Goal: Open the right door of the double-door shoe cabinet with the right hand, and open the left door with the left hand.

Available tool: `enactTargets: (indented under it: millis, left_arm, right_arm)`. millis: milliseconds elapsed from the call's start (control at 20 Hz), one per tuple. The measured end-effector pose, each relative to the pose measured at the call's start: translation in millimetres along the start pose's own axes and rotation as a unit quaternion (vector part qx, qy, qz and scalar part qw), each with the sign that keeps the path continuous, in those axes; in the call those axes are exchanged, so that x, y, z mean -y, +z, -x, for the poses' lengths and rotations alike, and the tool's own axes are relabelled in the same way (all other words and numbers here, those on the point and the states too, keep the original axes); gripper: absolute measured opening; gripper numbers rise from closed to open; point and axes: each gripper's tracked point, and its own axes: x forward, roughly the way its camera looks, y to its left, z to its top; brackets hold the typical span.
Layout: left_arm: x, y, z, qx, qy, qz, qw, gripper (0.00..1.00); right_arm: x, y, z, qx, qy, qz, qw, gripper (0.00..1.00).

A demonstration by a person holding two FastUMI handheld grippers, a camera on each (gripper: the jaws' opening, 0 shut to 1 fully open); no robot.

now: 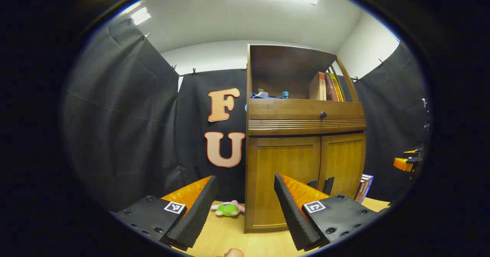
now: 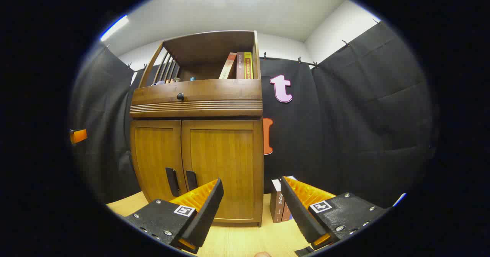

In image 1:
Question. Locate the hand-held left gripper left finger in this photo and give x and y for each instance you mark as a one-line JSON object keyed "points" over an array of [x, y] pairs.
{"points": [[195, 215]]}

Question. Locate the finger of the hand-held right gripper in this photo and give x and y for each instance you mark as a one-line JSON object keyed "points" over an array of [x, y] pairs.
{"points": [[413, 150], [402, 164]]}

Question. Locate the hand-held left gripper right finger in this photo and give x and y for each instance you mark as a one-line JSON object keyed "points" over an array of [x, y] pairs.
{"points": [[293, 215]]}

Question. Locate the wooden shoe cabinet door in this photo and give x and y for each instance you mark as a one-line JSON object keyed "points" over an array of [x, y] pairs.
{"points": [[344, 161], [268, 172]]}

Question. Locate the wooden double-door shoe cabinet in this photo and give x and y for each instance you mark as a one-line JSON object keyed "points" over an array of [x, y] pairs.
{"points": [[283, 63]]}

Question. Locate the green plush toy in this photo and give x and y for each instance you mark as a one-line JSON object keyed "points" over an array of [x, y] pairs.
{"points": [[226, 210]]}

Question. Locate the blue book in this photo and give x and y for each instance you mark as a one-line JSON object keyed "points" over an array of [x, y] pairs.
{"points": [[369, 182]]}

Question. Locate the taupe book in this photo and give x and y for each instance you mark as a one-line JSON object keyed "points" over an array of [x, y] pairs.
{"points": [[360, 192]]}

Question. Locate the pink rounded object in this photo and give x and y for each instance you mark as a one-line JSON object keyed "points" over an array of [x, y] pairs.
{"points": [[233, 253]]}

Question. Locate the red book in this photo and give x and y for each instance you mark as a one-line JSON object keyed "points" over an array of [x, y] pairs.
{"points": [[330, 88]]}

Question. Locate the black backdrop cloth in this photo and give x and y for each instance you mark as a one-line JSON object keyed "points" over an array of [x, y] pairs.
{"points": [[126, 115]]}

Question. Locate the blue and white bundle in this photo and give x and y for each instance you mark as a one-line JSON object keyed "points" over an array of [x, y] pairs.
{"points": [[262, 94]]}

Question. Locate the small ceiling light panel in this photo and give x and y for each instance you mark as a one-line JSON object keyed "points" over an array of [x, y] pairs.
{"points": [[140, 15]]}

